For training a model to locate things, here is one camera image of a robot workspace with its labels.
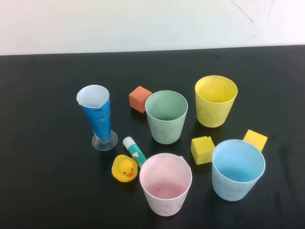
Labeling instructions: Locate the yellow plastic cup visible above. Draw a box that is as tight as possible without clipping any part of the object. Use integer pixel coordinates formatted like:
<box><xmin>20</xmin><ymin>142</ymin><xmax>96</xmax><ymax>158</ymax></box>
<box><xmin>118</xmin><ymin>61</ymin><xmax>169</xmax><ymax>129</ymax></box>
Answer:
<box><xmin>194</xmin><ymin>75</ymin><xmax>238</xmax><ymax>128</ymax></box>

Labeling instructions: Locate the pink plastic cup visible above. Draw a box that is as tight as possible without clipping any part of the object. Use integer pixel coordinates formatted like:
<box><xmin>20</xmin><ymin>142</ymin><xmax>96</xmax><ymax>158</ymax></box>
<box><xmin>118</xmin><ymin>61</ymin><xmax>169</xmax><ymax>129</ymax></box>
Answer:
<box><xmin>139</xmin><ymin>153</ymin><xmax>193</xmax><ymax>217</ymax></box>

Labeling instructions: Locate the light blue plastic cup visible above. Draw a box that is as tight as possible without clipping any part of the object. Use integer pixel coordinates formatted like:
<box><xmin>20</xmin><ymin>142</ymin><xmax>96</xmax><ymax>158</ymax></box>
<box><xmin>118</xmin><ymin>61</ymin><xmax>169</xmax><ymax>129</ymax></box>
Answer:
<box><xmin>211</xmin><ymin>139</ymin><xmax>266</xmax><ymax>202</ymax></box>

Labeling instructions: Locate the green plastic cup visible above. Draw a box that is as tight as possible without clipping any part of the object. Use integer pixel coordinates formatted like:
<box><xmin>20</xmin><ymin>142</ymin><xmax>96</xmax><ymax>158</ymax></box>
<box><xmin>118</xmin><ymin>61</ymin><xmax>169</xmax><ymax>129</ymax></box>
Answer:
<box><xmin>144</xmin><ymin>90</ymin><xmax>189</xmax><ymax>145</ymax></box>

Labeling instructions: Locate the orange foam cube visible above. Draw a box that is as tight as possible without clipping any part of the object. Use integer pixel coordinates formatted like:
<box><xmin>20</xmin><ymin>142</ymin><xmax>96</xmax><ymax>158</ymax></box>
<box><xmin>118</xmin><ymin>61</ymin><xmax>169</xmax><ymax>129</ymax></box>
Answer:
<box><xmin>129</xmin><ymin>86</ymin><xmax>153</xmax><ymax>114</ymax></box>

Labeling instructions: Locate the white and green glue stick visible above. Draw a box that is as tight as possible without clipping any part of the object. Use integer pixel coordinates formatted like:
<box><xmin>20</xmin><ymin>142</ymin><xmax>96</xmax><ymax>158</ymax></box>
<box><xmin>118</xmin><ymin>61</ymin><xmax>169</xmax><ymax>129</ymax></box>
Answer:
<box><xmin>122</xmin><ymin>136</ymin><xmax>147</xmax><ymax>168</ymax></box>

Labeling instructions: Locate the clear plastic conical measuring glass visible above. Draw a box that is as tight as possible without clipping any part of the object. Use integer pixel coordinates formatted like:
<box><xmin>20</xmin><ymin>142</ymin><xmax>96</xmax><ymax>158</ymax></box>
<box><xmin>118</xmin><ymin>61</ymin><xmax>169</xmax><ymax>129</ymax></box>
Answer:
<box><xmin>91</xmin><ymin>130</ymin><xmax>119</xmax><ymax>151</ymax></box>

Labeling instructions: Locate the blue and white paper cone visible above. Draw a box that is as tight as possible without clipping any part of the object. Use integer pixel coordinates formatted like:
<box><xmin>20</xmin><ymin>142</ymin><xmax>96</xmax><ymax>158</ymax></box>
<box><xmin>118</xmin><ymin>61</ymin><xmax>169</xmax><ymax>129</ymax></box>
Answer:
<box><xmin>76</xmin><ymin>84</ymin><xmax>112</xmax><ymax>140</ymax></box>

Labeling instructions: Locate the yellow cube with notched corner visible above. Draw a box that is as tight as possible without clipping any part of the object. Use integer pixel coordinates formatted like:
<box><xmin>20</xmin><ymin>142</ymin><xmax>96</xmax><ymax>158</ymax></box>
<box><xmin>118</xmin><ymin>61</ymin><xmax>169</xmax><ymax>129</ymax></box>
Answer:
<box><xmin>190</xmin><ymin>135</ymin><xmax>216</xmax><ymax>166</ymax></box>

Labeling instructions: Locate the yellow rubber duck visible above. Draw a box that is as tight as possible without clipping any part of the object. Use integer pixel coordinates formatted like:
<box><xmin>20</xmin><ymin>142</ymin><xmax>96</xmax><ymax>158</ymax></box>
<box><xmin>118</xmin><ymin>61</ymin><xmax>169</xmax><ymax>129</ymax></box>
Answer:
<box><xmin>111</xmin><ymin>154</ymin><xmax>139</xmax><ymax>183</ymax></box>

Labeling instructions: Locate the plain yellow cube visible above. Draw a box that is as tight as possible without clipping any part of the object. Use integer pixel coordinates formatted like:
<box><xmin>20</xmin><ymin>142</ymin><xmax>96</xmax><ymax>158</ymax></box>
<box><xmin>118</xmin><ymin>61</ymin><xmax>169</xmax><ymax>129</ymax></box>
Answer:
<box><xmin>243</xmin><ymin>129</ymin><xmax>268</xmax><ymax>153</ymax></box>

